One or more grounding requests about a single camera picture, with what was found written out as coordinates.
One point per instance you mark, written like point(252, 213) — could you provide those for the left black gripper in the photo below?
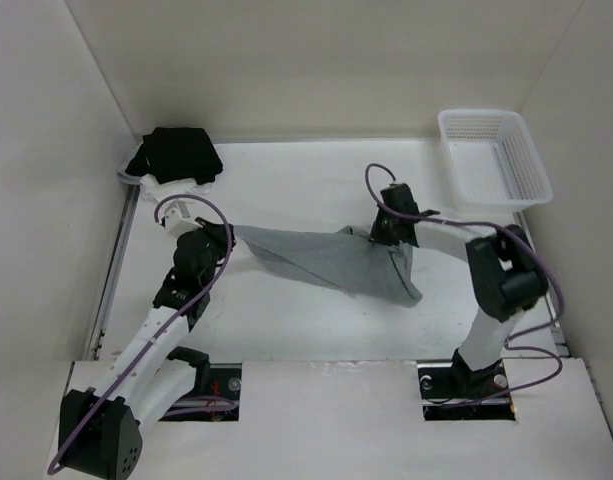
point(217, 232)

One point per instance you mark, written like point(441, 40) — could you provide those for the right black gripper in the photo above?
point(378, 235)

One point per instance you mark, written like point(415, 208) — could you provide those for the grey tank top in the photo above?
point(345, 260)

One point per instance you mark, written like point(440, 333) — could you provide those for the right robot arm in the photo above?
point(506, 281)

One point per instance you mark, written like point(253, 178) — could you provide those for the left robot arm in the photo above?
point(101, 428)

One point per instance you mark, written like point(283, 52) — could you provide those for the folded white tank top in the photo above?
point(153, 191)

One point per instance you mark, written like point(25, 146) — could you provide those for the folded black tank top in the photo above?
point(172, 154)

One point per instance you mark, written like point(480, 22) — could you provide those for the white plastic basket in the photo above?
point(491, 162)

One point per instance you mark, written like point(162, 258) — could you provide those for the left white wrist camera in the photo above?
point(176, 219)

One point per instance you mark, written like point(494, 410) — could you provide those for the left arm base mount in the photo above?
point(215, 396)

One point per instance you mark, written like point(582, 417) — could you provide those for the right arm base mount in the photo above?
point(450, 391)

